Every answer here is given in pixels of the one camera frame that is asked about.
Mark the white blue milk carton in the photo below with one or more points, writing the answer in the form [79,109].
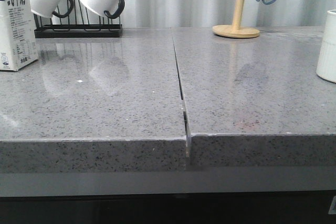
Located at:
[18,43]

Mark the white HOME cup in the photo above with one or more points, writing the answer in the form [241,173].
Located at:
[326,61]

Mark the wooden mug tree stand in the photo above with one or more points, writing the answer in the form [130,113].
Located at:
[235,30]

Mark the white label sticker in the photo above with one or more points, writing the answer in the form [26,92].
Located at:
[332,209]

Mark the black wire mug rack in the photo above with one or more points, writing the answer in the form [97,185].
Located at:
[81,23]

